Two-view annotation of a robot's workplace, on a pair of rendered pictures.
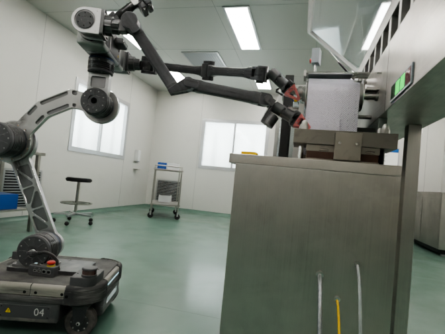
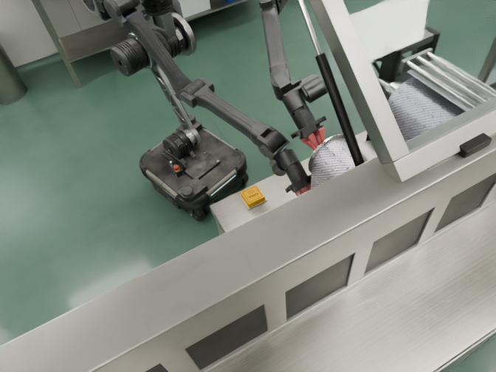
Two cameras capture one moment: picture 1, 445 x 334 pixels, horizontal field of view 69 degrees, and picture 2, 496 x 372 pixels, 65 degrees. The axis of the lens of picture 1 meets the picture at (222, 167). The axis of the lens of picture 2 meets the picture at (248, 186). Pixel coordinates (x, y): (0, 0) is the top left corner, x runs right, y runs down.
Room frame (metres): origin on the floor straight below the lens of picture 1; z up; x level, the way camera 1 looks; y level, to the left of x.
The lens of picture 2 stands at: (0.96, -0.85, 2.08)
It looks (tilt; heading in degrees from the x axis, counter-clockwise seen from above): 51 degrees down; 55
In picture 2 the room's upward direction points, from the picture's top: 9 degrees counter-clockwise
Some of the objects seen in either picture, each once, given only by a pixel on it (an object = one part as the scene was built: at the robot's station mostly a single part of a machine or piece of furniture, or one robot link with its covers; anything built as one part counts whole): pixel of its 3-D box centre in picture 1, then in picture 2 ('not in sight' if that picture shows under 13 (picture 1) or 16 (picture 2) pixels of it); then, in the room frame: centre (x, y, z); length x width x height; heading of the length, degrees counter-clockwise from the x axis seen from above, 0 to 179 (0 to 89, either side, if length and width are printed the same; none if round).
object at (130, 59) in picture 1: (133, 63); not in sight; (1.99, 0.61, 1.45); 0.09 x 0.08 x 0.12; 4
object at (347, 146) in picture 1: (347, 146); not in sight; (1.29, -0.49, 0.97); 0.10 x 0.03 x 0.11; 76
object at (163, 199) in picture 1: (166, 189); not in sight; (6.25, 1.03, 0.51); 0.91 x 0.58 x 1.02; 10
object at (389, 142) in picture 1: (341, 140); not in sight; (1.39, -0.50, 1.00); 0.40 x 0.16 x 0.06; 76
